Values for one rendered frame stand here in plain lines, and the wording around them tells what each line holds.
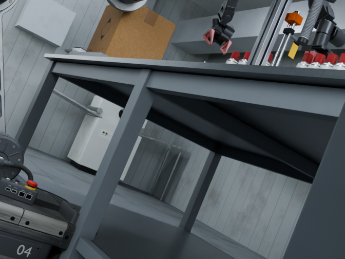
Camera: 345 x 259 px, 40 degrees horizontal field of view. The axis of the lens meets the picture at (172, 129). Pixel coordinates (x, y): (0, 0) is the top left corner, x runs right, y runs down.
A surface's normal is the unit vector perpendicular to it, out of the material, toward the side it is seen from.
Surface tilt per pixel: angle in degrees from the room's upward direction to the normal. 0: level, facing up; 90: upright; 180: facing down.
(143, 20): 90
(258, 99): 90
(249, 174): 90
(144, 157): 90
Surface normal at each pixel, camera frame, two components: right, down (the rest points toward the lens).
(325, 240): -0.79, -0.38
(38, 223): 0.47, 0.12
